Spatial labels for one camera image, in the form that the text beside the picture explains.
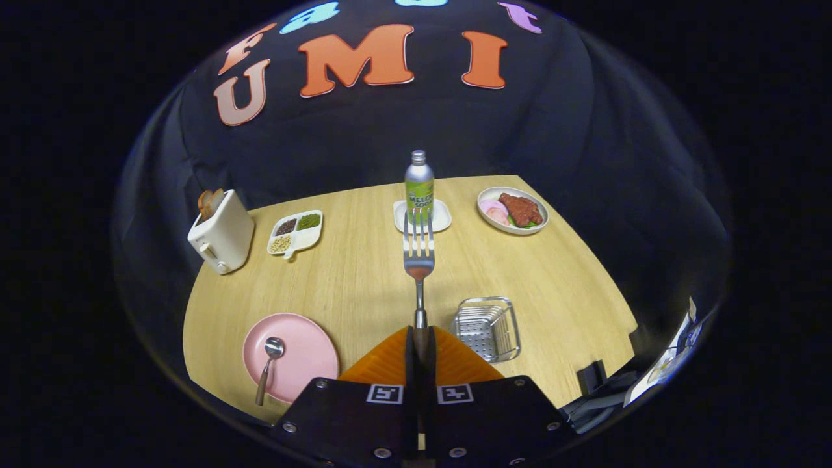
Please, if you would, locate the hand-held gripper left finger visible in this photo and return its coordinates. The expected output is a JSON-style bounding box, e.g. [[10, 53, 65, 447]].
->
[[273, 325, 420, 465]]

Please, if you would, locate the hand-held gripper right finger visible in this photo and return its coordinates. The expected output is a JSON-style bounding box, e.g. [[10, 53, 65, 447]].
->
[[426, 325, 573, 465]]

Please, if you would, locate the metal fork with wooden handle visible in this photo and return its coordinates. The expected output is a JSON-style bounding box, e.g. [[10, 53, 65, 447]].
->
[[403, 208, 436, 365]]

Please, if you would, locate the metal spoon with wooden handle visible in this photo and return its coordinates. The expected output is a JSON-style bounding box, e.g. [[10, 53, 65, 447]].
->
[[255, 337, 285, 407]]

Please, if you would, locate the pink round plate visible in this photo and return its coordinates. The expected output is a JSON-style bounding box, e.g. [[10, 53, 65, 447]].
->
[[242, 313, 340, 405]]

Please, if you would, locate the white square coaster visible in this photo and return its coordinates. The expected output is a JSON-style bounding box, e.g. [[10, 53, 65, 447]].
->
[[393, 199, 452, 233]]

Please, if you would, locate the small black block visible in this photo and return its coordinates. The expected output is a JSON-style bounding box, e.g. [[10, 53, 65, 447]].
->
[[577, 359, 608, 394]]

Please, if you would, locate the white divided dish of beans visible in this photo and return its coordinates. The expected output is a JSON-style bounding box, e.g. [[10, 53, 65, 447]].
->
[[266, 209, 324, 261]]

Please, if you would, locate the green soda bottle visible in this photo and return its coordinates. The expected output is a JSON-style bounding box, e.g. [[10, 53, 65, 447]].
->
[[404, 150, 435, 225]]

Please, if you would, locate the white plate of food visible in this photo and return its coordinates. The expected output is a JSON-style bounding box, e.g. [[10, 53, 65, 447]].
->
[[476, 187, 550, 235]]

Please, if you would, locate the cream white toaster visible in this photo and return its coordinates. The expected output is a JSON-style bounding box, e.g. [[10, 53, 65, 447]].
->
[[187, 188, 255, 276]]

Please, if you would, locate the metal wire basket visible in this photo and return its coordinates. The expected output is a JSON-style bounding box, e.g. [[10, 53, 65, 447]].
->
[[450, 296, 522, 363]]

